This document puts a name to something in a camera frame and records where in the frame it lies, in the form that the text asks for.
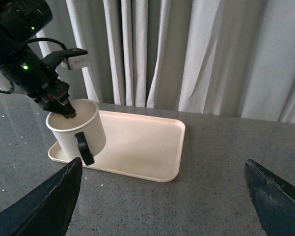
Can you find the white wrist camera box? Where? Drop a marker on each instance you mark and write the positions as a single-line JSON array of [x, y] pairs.
[[73, 63]]

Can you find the white pleated curtain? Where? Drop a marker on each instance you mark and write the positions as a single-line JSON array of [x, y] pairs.
[[222, 57]]

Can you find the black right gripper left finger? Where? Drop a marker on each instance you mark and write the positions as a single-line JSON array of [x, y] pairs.
[[46, 210]]

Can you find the white mug black handle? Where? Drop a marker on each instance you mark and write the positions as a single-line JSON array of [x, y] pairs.
[[82, 136]]

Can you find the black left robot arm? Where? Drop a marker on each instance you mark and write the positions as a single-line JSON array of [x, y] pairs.
[[20, 20]]

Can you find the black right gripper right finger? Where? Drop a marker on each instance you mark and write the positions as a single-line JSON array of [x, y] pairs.
[[273, 199]]

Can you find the cream rectangular tray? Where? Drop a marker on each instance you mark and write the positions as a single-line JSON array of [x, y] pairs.
[[141, 146]]

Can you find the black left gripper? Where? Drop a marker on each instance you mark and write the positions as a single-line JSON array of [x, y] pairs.
[[51, 97]]

